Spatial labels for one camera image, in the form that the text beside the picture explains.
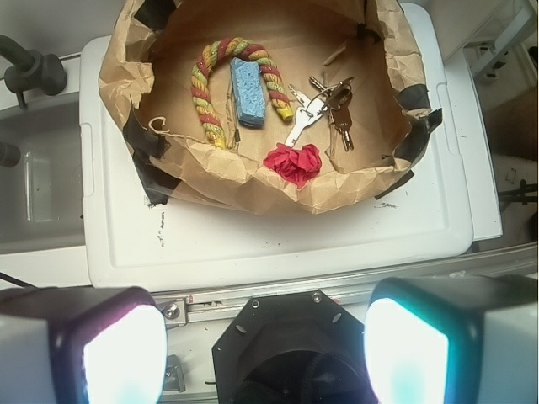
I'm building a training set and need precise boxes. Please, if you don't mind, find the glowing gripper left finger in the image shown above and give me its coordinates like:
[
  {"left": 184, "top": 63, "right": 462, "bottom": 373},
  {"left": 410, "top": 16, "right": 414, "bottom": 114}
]
[{"left": 1, "top": 286, "right": 168, "bottom": 403}]

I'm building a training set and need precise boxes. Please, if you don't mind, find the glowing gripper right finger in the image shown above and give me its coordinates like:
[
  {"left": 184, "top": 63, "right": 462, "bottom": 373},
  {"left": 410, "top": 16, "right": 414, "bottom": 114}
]
[{"left": 364, "top": 275, "right": 538, "bottom": 403}]

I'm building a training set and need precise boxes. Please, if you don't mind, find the multicolored twisted rope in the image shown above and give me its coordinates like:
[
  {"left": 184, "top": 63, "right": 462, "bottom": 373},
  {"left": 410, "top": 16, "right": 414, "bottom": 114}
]
[{"left": 191, "top": 36, "right": 295, "bottom": 151}]

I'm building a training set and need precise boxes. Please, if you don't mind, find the white plastic bin lid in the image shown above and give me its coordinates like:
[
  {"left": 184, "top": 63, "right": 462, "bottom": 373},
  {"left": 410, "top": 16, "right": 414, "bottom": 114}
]
[{"left": 79, "top": 3, "right": 473, "bottom": 291}]

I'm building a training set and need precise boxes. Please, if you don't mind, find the clear plastic storage bin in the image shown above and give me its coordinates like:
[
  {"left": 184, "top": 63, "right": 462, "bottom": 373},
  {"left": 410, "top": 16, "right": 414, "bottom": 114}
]
[{"left": 1, "top": 94, "right": 84, "bottom": 254}]

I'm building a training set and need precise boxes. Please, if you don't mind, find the red crumpled paper ball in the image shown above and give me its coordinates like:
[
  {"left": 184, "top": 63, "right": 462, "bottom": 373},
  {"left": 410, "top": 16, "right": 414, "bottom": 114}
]
[{"left": 263, "top": 143, "right": 322, "bottom": 189}]

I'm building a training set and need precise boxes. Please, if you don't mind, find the bunch of metal keys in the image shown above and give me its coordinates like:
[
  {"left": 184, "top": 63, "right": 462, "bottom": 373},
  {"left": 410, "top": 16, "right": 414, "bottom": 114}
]
[{"left": 285, "top": 76, "right": 354, "bottom": 147}]

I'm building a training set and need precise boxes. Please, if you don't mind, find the brown paper bag tray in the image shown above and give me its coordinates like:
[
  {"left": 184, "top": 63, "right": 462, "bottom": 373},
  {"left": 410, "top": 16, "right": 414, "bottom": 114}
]
[{"left": 99, "top": 1, "right": 442, "bottom": 215}]

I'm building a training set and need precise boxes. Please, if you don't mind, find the grey clamp knob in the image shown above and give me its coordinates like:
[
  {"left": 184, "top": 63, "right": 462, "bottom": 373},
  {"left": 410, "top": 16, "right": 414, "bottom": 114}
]
[{"left": 1, "top": 35, "right": 67, "bottom": 109}]

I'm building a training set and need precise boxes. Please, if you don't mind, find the blue sponge block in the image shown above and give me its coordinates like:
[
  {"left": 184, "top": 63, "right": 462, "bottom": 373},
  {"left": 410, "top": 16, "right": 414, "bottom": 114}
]
[{"left": 231, "top": 57, "right": 266, "bottom": 129}]

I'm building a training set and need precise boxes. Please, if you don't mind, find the black octagonal mount plate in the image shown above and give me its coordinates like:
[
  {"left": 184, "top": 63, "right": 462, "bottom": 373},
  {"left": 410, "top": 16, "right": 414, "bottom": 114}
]
[{"left": 212, "top": 290, "right": 378, "bottom": 403}]

